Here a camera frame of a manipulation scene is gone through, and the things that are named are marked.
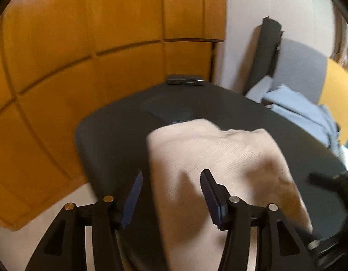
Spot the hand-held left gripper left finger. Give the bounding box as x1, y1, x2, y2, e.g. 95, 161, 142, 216
26, 170, 143, 271

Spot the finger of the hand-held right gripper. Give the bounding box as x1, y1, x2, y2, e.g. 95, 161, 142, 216
308, 172, 342, 191

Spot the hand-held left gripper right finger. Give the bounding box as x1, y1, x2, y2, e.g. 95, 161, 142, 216
200, 169, 315, 271

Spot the beige knit garment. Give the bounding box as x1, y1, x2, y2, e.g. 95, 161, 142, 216
147, 119, 314, 271

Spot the white printed cushion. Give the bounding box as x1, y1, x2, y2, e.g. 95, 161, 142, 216
339, 144, 348, 170

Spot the light blue garment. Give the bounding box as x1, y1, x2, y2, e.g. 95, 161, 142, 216
244, 75, 342, 156

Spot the dark oval pad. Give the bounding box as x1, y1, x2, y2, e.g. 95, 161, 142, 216
141, 97, 195, 125

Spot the grey yellow blue chair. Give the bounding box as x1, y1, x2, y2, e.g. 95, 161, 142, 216
271, 38, 348, 147

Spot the small flat black device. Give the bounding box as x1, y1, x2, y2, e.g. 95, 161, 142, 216
166, 75, 205, 86

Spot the patterned curtain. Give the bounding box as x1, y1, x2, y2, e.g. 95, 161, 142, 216
332, 14, 348, 74

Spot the orange wooden cabinet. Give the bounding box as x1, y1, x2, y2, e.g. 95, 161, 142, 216
0, 0, 227, 229

